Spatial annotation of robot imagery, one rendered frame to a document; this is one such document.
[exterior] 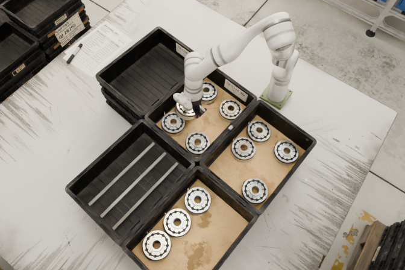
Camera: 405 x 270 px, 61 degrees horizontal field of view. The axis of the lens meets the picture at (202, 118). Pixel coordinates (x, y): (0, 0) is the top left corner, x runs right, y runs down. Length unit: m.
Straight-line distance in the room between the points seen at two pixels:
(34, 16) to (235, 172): 1.69
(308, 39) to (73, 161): 2.15
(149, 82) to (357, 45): 2.03
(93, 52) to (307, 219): 1.34
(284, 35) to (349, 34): 2.17
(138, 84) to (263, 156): 0.66
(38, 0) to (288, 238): 2.11
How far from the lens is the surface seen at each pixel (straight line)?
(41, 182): 1.66
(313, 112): 1.79
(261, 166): 1.46
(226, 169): 1.43
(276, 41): 1.09
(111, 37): 1.99
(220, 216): 1.37
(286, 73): 1.55
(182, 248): 1.35
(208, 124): 1.50
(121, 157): 1.46
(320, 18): 3.26
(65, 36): 2.51
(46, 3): 2.59
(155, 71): 1.66
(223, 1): 3.19
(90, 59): 1.91
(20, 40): 2.59
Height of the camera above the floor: 2.17
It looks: 62 degrees down
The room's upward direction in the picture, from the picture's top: 5 degrees clockwise
